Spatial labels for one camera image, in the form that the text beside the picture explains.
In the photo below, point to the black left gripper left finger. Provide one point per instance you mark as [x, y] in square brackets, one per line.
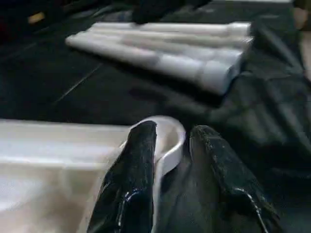
[131, 182]

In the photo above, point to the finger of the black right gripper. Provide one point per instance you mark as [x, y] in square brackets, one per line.
[167, 9]

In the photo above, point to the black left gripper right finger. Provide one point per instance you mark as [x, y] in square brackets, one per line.
[226, 189]

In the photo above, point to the white plastic table top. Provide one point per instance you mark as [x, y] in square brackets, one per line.
[48, 157]

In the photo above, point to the black glossy mat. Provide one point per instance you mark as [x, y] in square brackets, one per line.
[60, 85]

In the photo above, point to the gold rectangular label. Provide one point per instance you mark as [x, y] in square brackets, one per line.
[36, 17]

